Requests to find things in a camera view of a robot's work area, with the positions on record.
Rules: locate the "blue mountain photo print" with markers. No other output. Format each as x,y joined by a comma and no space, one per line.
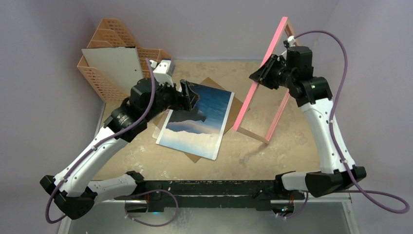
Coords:
197,122

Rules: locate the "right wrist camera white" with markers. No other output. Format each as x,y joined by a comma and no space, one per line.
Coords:
289,42

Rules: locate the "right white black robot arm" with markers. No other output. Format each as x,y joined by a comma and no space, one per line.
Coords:
313,96

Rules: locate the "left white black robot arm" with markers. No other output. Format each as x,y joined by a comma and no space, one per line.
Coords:
74,190

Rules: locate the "pink wooden photo frame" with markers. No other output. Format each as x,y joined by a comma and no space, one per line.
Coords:
284,27

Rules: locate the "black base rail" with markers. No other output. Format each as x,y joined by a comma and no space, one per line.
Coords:
254,194

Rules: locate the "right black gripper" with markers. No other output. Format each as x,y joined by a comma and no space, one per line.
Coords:
269,72

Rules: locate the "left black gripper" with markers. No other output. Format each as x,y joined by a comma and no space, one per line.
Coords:
186,101

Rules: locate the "grey board in organizer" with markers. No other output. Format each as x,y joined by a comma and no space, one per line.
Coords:
121,65

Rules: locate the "orange plastic desk organizer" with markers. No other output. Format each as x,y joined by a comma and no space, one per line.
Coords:
113,33

